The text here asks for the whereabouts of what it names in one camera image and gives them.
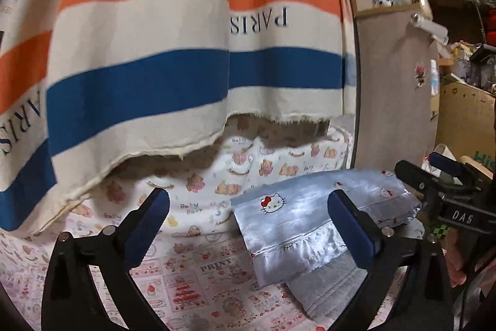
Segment person's right hand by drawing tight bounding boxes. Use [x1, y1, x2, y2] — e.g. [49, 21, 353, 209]
[445, 233, 472, 288]

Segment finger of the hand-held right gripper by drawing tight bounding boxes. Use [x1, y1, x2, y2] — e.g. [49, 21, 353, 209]
[394, 159, 433, 197]
[428, 152, 463, 178]

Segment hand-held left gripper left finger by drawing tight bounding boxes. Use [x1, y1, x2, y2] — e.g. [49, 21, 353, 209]
[41, 187, 171, 331]

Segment cardboard box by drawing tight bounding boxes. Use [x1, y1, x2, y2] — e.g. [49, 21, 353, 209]
[434, 79, 496, 169]

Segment green checkered box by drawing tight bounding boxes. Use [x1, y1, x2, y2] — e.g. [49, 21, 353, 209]
[431, 219, 447, 241]

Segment white roller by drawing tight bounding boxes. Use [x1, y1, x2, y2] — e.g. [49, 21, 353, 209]
[411, 13, 450, 45]

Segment light blue cat-print satin pants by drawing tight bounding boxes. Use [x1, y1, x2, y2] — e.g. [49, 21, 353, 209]
[230, 168, 423, 287]

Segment grey sweatpants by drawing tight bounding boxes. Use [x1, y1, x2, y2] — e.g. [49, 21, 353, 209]
[287, 218, 425, 322]

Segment white bear-print bedding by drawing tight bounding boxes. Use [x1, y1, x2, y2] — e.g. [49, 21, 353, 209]
[58, 114, 355, 239]

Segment pink printed bed sheet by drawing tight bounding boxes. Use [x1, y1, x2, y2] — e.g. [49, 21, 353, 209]
[0, 215, 388, 331]

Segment wooden cabinet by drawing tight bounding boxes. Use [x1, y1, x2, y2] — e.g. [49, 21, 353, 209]
[348, 0, 440, 177]

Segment striped hanging cloth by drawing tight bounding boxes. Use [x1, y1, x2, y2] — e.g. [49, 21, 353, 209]
[0, 0, 357, 239]

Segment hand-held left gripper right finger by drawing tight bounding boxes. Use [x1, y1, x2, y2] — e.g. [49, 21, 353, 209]
[326, 189, 454, 331]

